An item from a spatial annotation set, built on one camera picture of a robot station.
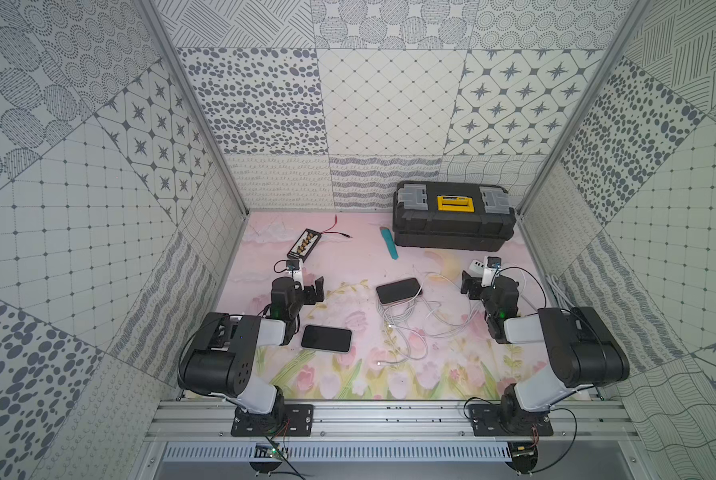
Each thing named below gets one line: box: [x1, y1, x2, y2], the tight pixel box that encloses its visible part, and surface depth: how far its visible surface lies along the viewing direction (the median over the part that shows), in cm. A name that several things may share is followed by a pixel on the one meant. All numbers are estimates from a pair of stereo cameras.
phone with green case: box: [301, 324, 353, 354], surface depth 90 cm
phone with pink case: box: [376, 278, 423, 304], surface depth 95 cm
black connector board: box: [287, 228, 323, 262], surface depth 110 cm
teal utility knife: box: [379, 226, 399, 260], surface depth 113 cm
